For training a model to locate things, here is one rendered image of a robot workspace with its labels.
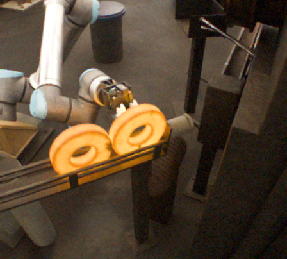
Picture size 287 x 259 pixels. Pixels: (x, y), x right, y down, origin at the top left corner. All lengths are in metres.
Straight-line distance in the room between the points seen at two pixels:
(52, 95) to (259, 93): 0.63
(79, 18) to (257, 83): 0.90
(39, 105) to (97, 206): 0.71
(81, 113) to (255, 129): 0.59
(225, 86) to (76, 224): 0.97
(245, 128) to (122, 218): 0.95
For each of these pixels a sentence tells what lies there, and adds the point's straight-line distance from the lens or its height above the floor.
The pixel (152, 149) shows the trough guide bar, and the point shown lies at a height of 0.66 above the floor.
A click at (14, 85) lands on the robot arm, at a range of 1.64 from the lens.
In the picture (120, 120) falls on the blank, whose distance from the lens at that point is 0.71.
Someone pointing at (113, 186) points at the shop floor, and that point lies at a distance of 1.52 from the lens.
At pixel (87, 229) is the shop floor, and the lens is 1.42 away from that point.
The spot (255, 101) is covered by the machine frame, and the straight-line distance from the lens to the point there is 0.67.
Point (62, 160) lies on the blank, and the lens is 0.71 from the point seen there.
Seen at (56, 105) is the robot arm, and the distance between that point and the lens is 0.95.
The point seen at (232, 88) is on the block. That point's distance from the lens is 0.81.
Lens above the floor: 1.28
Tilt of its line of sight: 43 degrees down
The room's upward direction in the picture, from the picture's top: straight up
